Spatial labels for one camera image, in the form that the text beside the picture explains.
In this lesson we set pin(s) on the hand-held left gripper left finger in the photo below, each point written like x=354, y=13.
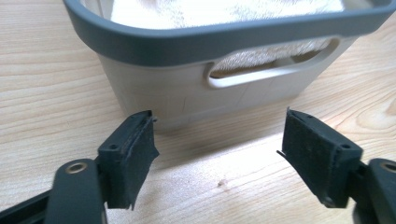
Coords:
x=129, y=161

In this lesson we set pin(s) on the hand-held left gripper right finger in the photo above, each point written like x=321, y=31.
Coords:
x=314, y=161

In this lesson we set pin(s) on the white basket with grey rim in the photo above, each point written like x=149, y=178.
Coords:
x=174, y=93

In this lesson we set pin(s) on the white fluffy towel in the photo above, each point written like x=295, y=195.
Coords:
x=218, y=12

